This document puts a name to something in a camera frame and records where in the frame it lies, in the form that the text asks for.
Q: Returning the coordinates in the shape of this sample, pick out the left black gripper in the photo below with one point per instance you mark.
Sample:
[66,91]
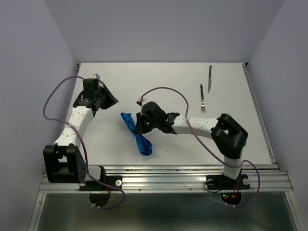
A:
[111,99]

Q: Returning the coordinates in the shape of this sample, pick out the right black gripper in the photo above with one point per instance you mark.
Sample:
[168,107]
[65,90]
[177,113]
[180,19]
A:
[139,127]

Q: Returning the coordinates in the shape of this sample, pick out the blue cloth napkin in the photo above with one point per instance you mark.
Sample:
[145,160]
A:
[144,145]

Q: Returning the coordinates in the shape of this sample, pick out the steel fork black handle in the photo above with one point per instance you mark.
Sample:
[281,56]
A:
[203,109]

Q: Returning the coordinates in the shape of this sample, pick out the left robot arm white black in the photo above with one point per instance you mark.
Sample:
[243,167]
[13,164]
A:
[64,161]

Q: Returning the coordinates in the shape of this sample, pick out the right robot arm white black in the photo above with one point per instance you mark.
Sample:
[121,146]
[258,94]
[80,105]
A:
[229,137]

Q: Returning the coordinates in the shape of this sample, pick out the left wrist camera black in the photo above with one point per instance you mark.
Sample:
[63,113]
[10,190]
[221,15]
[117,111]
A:
[92,84]

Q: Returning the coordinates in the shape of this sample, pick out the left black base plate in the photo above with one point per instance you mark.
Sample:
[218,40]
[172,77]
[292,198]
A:
[113,183]

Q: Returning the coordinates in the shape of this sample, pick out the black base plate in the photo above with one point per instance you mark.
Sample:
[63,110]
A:
[113,183]
[221,182]

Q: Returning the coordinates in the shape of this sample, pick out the steel knife black handle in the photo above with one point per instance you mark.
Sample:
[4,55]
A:
[209,79]

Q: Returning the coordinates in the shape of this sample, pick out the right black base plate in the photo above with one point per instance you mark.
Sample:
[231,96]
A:
[221,182]

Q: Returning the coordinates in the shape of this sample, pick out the aluminium front rail frame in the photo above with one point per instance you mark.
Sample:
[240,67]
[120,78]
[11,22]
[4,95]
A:
[191,179]

